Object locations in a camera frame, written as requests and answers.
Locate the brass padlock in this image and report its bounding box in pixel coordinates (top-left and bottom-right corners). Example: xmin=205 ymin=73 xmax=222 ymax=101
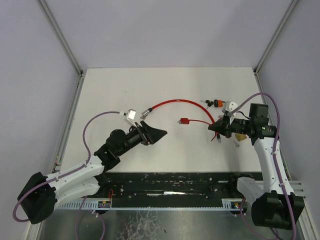
xmin=235 ymin=133 xmax=247 ymax=142

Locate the thick red cable lock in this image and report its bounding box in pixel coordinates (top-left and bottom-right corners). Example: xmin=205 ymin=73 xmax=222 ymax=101
xmin=139 ymin=98 xmax=223 ymax=144

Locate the orange black padlock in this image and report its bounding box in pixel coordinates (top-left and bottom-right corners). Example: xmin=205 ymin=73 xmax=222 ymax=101
xmin=213 ymin=99 xmax=225 ymax=108

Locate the small red padlock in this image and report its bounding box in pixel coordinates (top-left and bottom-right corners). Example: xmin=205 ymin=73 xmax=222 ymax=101
xmin=177 ymin=116 xmax=219 ymax=143

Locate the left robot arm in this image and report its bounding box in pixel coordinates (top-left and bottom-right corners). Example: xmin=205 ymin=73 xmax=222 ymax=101
xmin=17 ymin=121 xmax=167 ymax=225

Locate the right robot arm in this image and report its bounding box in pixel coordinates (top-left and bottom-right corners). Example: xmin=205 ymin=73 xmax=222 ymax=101
xmin=208 ymin=101 xmax=305 ymax=230

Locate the brass padlock key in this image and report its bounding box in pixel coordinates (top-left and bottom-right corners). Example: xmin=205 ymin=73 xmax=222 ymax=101
xmin=233 ymin=140 xmax=240 ymax=148

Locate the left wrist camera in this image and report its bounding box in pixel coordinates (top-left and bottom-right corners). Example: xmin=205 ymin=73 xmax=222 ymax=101
xmin=123 ymin=109 xmax=138 ymax=128

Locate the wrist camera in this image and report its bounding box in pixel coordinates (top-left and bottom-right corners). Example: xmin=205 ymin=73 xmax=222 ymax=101
xmin=222 ymin=101 xmax=239 ymax=124
xmin=123 ymin=109 xmax=138 ymax=128

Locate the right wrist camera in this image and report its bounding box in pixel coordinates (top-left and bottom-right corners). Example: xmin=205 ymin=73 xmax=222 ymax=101
xmin=222 ymin=101 xmax=239 ymax=124

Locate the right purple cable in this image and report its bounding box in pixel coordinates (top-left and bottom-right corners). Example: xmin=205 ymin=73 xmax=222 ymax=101
xmin=232 ymin=92 xmax=298 ymax=240

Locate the purple cable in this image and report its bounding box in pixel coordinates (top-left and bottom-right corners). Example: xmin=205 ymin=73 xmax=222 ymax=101
xmin=232 ymin=92 xmax=298 ymax=240
xmin=12 ymin=110 xmax=126 ymax=240

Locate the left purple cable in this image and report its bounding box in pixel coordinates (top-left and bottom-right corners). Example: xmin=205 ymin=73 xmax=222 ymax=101
xmin=12 ymin=110 xmax=126 ymax=240

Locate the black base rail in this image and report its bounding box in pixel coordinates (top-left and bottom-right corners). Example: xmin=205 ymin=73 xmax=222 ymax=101
xmin=94 ymin=172 xmax=263 ymax=209

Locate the right aluminium frame post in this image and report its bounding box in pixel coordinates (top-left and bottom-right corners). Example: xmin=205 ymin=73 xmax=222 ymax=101
xmin=252 ymin=0 xmax=301 ymax=75

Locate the aluminium frame post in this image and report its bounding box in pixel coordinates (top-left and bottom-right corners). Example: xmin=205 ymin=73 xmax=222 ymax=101
xmin=252 ymin=0 xmax=301 ymax=75
xmin=37 ymin=0 xmax=84 ymax=76

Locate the left aluminium frame post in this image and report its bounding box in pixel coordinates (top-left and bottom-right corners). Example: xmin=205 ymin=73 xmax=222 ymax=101
xmin=37 ymin=0 xmax=84 ymax=76

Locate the white cable duct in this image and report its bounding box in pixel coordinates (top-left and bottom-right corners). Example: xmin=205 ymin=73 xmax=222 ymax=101
xmin=57 ymin=198 xmax=112 ymax=211

